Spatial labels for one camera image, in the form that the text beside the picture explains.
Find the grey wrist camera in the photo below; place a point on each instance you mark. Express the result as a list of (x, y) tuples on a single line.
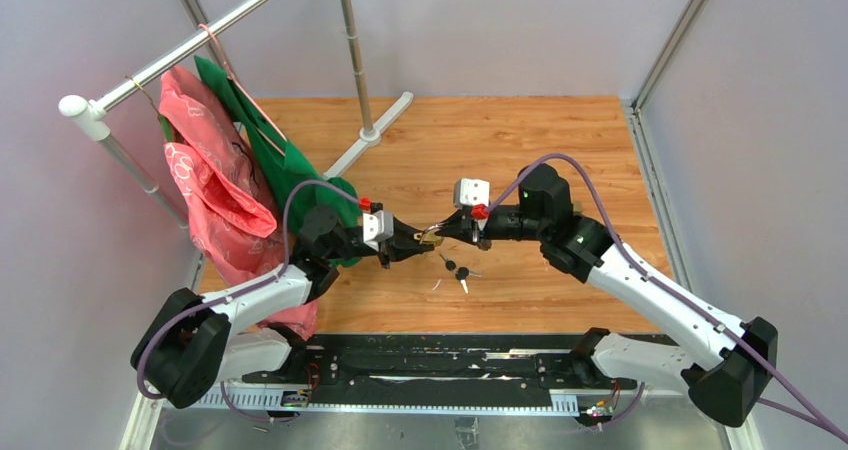
[(471, 192), (377, 228)]

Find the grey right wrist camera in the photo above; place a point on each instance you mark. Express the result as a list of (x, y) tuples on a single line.
[(471, 192)]

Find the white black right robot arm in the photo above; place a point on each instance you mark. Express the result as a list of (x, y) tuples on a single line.
[(718, 360)]

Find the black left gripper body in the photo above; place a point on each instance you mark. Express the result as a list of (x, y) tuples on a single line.
[(385, 252)]

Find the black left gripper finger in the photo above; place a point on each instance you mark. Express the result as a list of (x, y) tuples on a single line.
[(407, 232), (404, 250)]

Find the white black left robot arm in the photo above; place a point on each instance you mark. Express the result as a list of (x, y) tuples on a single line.
[(197, 341)]

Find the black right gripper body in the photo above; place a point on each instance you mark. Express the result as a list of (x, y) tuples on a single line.
[(482, 233)]

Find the black-headed key bunch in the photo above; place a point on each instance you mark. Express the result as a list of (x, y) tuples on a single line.
[(460, 273)]

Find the aluminium frame post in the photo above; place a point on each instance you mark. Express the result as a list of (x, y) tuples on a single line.
[(634, 111)]

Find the large brass padlock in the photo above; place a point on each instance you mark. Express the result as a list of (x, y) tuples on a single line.
[(429, 236)]

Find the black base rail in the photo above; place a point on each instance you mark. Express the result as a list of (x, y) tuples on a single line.
[(431, 374)]

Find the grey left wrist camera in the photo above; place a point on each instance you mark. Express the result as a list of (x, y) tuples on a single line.
[(377, 228)]

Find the green garment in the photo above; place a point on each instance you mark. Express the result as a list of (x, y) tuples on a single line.
[(282, 164)]

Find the pink patterned garment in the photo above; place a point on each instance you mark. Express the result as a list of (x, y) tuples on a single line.
[(233, 218)]

